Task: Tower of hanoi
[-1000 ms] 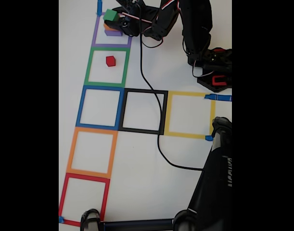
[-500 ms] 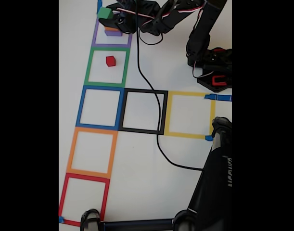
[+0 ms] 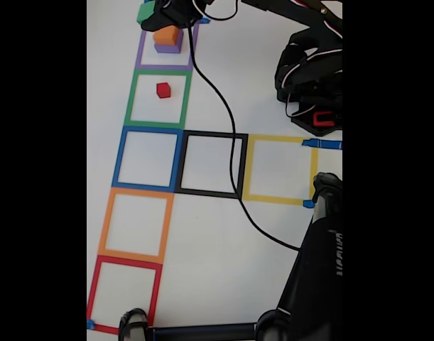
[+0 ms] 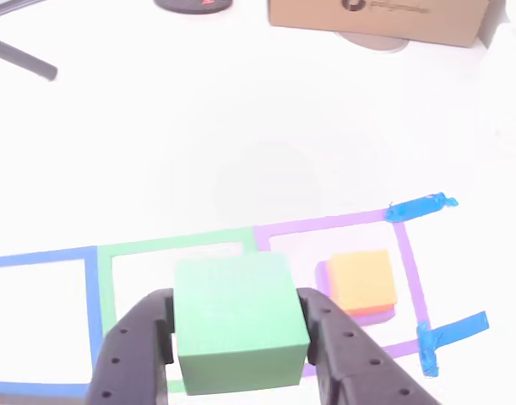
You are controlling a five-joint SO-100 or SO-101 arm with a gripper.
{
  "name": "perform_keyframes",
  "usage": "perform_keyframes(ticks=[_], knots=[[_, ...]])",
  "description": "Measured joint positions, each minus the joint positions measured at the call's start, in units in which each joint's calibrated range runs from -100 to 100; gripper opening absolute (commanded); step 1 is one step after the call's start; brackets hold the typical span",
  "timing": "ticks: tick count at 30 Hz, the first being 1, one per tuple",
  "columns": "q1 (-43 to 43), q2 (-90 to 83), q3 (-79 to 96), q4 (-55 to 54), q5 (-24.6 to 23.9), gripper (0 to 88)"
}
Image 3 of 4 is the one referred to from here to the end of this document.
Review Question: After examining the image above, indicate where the red printed clamp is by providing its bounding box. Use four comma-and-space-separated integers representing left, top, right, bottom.
312, 110, 335, 128

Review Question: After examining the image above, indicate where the orange cube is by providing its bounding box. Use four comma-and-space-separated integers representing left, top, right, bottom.
153, 25, 180, 46

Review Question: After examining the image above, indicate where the black camera cable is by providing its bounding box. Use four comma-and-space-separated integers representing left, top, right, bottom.
187, 21, 305, 252

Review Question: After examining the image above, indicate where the black camera tripod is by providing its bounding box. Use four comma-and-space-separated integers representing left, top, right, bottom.
117, 172, 343, 341

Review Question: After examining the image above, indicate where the green square frame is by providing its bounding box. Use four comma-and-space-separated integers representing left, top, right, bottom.
123, 69, 192, 131

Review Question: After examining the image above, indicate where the purple cube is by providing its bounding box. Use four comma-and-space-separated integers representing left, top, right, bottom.
154, 27, 185, 54

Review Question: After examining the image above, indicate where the black square frame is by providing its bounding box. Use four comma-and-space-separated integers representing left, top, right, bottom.
173, 129, 249, 200

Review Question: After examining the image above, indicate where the blue square frame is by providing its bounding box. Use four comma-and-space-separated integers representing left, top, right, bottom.
112, 126, 185, 193

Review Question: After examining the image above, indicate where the yellow square frame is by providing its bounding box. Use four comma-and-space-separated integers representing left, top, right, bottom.
242, 134, 319, 206

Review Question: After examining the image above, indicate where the green cube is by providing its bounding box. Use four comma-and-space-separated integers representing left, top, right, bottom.
136, 0, 157, 25

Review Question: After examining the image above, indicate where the orange square frame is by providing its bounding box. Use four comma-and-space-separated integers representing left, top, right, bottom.
97, 187, 175, 264

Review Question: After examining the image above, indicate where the red square frame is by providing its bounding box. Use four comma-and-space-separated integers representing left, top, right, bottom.
87, 254, 163, 335

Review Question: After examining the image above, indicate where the purple square frame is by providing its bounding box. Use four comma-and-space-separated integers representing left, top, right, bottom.
134, 17, 200, 71

